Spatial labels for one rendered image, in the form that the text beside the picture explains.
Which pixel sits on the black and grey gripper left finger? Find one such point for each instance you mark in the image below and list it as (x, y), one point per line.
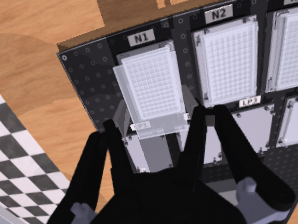
(80, 201)

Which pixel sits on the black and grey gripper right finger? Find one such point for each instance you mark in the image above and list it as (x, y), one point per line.
(263, 197)

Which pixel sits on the white button panel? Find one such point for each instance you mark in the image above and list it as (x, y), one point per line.
(226, 188)

